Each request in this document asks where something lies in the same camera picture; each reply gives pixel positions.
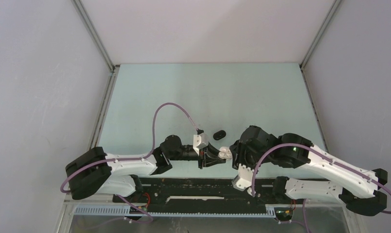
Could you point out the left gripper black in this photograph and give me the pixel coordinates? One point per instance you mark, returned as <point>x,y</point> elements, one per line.
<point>206,158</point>

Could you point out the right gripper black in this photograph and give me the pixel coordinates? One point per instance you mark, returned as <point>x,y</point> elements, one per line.
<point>237,150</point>

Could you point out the white square charging case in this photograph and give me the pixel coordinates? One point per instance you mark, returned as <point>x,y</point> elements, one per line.
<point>225,153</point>

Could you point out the black oval charging case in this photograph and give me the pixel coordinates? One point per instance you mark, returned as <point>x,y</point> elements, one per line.
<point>219,135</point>

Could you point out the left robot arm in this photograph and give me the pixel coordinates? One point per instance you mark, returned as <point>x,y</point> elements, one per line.
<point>97,172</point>

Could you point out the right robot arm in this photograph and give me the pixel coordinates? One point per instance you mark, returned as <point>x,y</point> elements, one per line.
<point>358,189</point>

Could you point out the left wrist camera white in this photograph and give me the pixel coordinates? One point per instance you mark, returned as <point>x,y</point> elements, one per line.
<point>200,141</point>

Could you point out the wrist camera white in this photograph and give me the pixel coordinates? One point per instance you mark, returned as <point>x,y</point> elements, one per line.
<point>243,180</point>
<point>200,141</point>

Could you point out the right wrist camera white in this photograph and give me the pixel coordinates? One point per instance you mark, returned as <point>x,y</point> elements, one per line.
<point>243,180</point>

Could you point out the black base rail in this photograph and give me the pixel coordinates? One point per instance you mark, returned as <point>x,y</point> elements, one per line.
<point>207,197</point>

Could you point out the left aluminium frame post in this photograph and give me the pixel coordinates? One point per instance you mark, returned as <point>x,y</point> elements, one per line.
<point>101,68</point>

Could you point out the aluminium frame post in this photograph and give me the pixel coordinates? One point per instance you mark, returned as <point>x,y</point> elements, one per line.
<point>101,68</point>
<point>334,9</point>

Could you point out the right aluminium frame post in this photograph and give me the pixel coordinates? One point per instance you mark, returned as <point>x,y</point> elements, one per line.
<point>334,9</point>

